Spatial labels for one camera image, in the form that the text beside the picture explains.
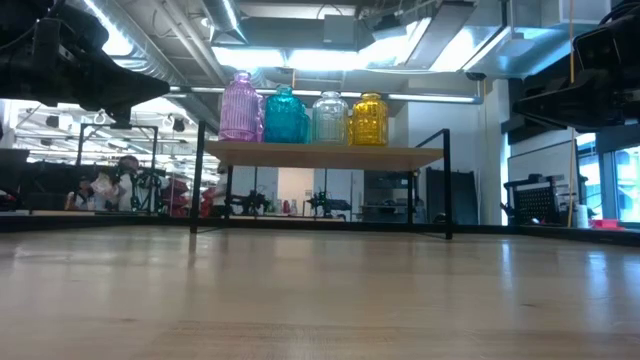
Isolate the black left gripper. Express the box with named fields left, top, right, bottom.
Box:
left=0, top=49, right=171, bottom=130

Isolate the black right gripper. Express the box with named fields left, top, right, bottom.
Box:
left=512, top=14, right=640, bottom=132

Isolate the large pink ribbed glass vase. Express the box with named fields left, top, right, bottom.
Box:
left=217, top=70, right=265, bottom=143

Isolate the round teal glass vase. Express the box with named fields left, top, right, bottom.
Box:
left=263, top=84, right=307, bottom=145

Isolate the clear round glass vase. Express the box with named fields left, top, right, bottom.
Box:
left=312, top=90, right=350, bottom=146

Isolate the round yellow glass vase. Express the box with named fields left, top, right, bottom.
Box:
left=349, top=92, right=390, bottom=147

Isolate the wooden shelf with black legs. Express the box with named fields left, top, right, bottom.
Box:
left=188, top=119, right=454, bottom=240

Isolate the person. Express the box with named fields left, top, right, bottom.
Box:
left=64, top=177, right=97, bottom=211
left=213, top=162, right=230, bottom=209
left=115, top=154, right=149, bottom=212

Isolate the black perforated metal cart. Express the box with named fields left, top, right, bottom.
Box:
left=502, top=173, right=576, bottom=226

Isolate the red tool cabinet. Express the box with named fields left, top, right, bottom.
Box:
left=164, top=177, right=191, bottom=217
left=200, top=187, right=217, bottom=219

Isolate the pink plastic tray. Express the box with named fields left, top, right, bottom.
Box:
left=590, top=218, right=626, bottom=231

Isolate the dark storage cabinet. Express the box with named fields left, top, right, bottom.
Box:
left=425, top=167, right=479, bottom=225

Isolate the grey utility cart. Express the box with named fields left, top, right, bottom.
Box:
left=362, top=169, right=416, bottom=224

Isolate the grey ceiling junction box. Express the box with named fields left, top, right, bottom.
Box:
left=323, top=14, right=357, bottom=50

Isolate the silver spiral ventilation duct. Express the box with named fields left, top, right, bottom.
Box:
left=64, top=0, right=221, bottom=131

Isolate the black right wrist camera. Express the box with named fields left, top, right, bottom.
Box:
left=573, top=24, right=624, bottom=71

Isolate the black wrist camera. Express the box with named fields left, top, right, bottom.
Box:
left=32, top=17, right=64, bottom=51
left=573, top=24, right=624, bottom=71

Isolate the other-station black rig frame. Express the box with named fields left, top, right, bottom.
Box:
left=74, top=123, right=160, bottom=169

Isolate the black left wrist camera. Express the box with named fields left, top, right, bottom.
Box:
left=32, top=17, right=64, bottom=51

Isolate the black metal rig frame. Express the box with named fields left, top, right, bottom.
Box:
left=0, top=209, right=640, bottom=247

